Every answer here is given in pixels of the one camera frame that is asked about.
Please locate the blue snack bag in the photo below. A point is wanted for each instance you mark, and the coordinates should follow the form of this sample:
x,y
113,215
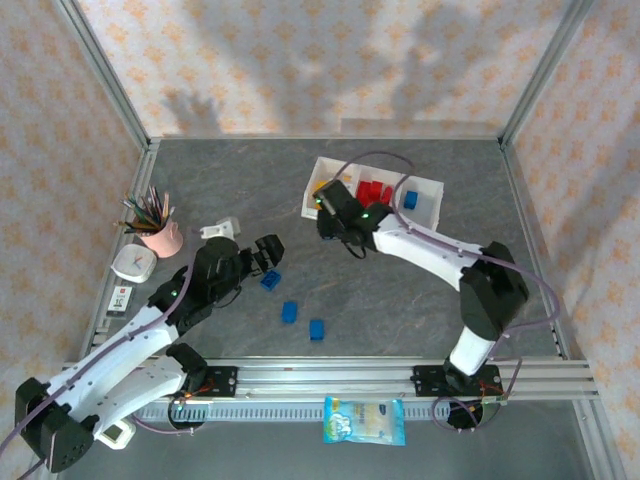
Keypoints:
x,y
364,420

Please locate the pile of yellow bricks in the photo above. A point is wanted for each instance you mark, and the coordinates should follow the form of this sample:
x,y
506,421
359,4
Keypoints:
x,y
320,187

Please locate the aluminium table side rail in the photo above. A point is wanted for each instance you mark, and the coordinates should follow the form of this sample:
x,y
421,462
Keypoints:
x,y
132,200
530,225

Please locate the white square table clock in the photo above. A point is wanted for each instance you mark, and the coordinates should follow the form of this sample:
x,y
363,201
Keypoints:
x,y
133,263

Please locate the aluminium frame post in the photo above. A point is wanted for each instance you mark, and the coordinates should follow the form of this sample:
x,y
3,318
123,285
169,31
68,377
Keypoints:
x,y
100,70
540,70

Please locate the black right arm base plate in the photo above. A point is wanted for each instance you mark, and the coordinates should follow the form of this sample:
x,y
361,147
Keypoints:
x,y
427,380

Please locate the bundle of coloured pencils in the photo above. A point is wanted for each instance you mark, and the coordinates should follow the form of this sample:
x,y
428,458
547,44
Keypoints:
x,y
147,212

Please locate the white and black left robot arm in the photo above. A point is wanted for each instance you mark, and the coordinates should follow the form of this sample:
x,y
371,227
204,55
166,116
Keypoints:
x,y
120,350

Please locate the white digital timer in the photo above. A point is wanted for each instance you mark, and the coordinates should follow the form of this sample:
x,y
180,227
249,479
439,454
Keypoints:
x,y
116,436

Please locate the aluminium mounting rail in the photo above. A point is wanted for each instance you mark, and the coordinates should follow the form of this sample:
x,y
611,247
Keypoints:
x,y
350,380

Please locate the small white card device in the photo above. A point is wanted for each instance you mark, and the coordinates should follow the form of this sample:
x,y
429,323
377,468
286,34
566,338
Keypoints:
x,y
120,300

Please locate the pink pencil cup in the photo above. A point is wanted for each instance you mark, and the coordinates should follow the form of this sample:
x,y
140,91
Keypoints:
x,y
164,240

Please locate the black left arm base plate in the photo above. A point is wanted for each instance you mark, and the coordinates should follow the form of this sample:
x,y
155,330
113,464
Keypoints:
x,y
220,381

